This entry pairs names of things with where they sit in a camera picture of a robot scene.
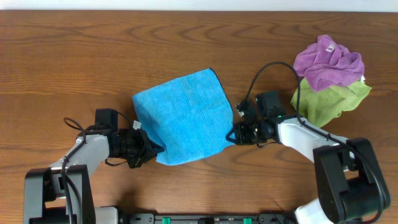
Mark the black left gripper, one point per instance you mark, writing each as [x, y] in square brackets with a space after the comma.
[147, 149]

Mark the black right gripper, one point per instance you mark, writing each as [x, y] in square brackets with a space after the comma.
[239, 130]

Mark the blue microfiber cloth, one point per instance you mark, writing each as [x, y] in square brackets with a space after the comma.
[189, 117]

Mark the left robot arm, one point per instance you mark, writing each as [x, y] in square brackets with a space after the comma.
[61, 193]

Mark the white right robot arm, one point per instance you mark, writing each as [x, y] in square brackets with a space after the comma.
[350, 183]

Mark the green microfiber cloth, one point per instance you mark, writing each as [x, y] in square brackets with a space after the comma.
[319, 108]

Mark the purple microfiber cloth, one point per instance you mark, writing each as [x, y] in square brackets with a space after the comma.
[326, 63]

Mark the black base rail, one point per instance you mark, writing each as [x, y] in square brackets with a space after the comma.
[202, 218]

